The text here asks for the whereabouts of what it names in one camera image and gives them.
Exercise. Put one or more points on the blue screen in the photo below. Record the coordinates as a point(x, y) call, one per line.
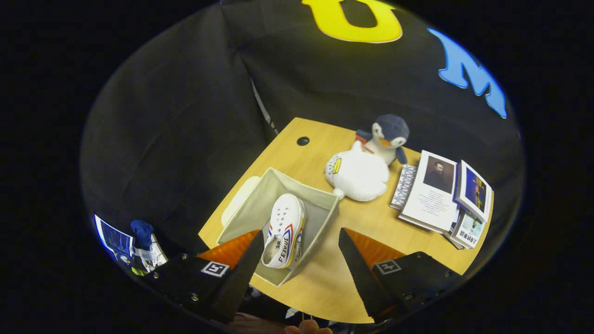
point(113, 239)

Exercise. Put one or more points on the book blue photo cover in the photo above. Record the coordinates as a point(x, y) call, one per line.
point(473, 190)

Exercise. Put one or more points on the white book portrait cover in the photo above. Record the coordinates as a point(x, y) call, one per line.
point(431, 204)

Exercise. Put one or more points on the blue cloth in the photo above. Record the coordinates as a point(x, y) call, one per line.
point(141, 232)

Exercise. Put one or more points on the book pale landscape cover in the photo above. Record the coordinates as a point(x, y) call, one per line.
point(469, 229)

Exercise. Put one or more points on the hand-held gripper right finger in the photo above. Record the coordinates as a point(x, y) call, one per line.
point(362, 278)

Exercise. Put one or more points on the grey fabric storage box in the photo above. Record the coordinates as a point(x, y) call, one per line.
point(315, 199)

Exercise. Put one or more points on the blue penguin plush toy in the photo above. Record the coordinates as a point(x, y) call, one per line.
point(390, 132)

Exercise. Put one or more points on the white plastic object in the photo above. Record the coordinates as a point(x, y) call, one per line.
point(155, 257)

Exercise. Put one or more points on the white duck plush toy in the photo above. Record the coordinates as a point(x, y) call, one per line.
point(357, 176)

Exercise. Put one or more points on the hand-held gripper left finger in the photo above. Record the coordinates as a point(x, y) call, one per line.
point(241, 283)

